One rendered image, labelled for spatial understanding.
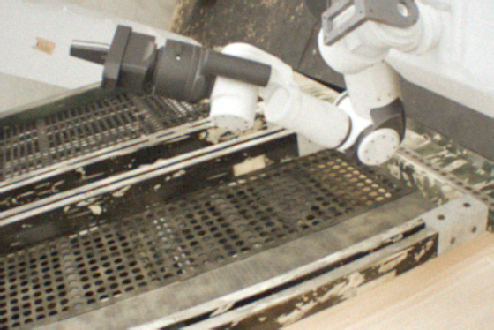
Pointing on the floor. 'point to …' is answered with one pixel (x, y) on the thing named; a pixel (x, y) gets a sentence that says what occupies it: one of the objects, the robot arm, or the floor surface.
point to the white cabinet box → (58, 40)
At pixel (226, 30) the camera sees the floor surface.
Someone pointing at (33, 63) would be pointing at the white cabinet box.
